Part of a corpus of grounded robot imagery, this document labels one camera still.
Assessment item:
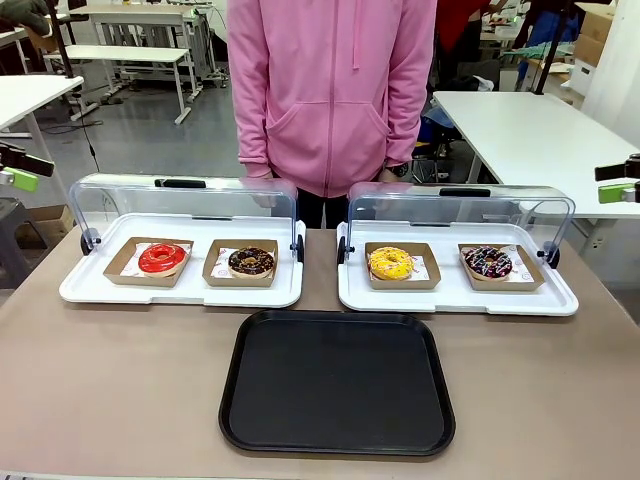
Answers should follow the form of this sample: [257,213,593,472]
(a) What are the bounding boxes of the person's left forearm pink sleeve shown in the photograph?
[383,49,437,170]

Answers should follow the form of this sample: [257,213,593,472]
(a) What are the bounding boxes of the person's right forearm pink sleeve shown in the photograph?
[227,44,275,180]

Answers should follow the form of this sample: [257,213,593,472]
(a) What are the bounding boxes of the brown cardboard donut tray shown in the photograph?
[457,242,547,293]
[363,241,442,292]
[201,237,280,290]
[102,235,196,288]

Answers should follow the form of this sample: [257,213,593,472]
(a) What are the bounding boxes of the red glazed donut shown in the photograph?
[137,242,190,279]

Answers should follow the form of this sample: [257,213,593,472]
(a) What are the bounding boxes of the dark donut with coloured sprinkles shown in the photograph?
[462,245,513,281]

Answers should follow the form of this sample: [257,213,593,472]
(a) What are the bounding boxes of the white display tray base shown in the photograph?
[336,219,581,317]
[58,212,307,309]

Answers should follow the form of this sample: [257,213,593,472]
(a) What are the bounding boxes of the chocolate donut with nuts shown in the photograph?
[227,246,277,280]

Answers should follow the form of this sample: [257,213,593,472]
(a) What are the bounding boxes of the yellow glazed sprinkled donut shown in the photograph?
[367,246,415,282]

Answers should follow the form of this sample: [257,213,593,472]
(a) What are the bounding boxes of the black plastic serving tray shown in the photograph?
[217,309,457,457]

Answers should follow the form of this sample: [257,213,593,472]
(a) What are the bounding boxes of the person's right hand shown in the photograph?
[248,168,279,209]

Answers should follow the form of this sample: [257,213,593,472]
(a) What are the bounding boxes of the cardboard box on floor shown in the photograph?
[23,203,77,247]

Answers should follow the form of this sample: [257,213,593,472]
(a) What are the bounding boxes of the grey stool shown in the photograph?
[0,196,50,290]

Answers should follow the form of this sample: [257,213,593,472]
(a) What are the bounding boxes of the white table with leg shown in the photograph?
[0,74,86,201]

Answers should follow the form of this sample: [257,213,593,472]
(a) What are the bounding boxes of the large white table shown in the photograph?
[431,90,640,222]

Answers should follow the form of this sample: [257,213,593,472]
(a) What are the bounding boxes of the clear plastic display lid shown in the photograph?
[67,172,300,253]
[347,180,578,257]

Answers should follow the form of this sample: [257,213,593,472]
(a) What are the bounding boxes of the white printed paper liner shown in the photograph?
[121,240,194,277]
[461,244,534,283]
[366,251,432,282]
[211,246,278,280]

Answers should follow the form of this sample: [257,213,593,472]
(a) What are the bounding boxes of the stacked cardboard boxes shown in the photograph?
[568,1,621,97]

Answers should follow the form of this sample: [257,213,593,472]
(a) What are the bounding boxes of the white bench table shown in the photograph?
[43,44,193,125]

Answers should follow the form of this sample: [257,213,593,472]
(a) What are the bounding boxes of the person in blue clothes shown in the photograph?
[523,0,581,52]

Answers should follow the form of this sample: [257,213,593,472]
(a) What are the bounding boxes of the blue bag under table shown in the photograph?
[418,105,464,149]

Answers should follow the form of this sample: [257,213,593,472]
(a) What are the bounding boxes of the person in red top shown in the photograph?
[433,0,502,92]

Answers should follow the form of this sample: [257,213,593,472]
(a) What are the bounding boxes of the person in pink hoodie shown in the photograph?
[225,0,439,230]

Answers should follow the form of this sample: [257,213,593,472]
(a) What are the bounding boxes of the black floor cable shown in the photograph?
[79,93,100,174]

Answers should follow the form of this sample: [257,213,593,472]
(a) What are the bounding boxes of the black camera stand pole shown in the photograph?
[533,0,572,97]
[46,0,76,81]

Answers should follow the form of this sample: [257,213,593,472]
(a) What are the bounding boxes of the black lid handle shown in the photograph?
[438,187,492,199]
[154,177,208,190]

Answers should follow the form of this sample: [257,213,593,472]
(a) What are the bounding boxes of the white desk with metal frame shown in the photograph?
[67,3,221,99]

